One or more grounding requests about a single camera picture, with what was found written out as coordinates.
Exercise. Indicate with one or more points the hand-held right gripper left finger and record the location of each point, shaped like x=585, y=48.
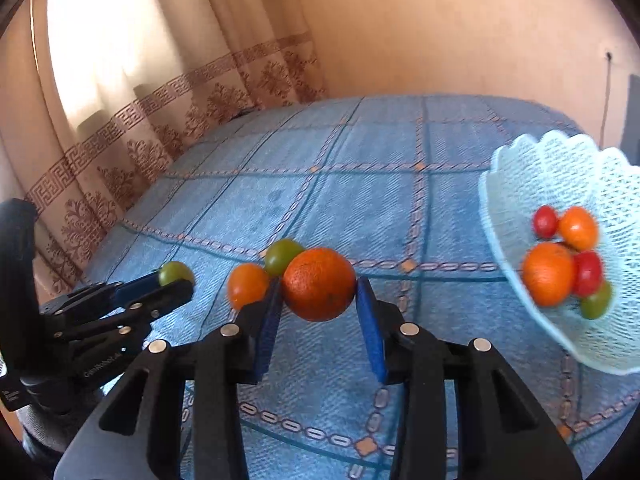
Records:
x=267, y=330

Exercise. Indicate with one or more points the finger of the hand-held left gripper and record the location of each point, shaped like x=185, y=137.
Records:
x=140, y=287
x=172, y=294

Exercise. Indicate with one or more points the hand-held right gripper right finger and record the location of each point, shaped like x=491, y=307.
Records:
x=372, y=330

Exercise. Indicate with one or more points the small green tomato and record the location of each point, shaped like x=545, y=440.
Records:
x=172, y=271

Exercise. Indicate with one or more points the rough-skinned orange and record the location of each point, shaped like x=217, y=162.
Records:
x=318, y=284

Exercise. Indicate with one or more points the large smooth orange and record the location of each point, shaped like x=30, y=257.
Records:
x=548, y=274

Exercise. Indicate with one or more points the small red cherry tomato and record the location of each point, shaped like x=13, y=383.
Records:
x=545, y=221

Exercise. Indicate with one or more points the red tomato with stem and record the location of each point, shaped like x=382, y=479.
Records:
x=589, y=272

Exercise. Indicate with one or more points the large green tomato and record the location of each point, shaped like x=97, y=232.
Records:
x=597, y=305

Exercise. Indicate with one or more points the small tangerine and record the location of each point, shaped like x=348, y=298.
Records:
x=578, y=228

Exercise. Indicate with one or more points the light blue plastic basket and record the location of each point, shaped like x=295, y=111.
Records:
x=550, y=170

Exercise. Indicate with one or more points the blue patterned bedspread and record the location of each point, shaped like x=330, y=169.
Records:
x=350, y=185

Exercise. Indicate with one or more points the beige patterned curtain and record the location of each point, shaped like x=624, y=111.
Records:
x=150, y=35

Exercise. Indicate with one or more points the grey cushion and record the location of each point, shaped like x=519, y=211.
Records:
x=632, y=120

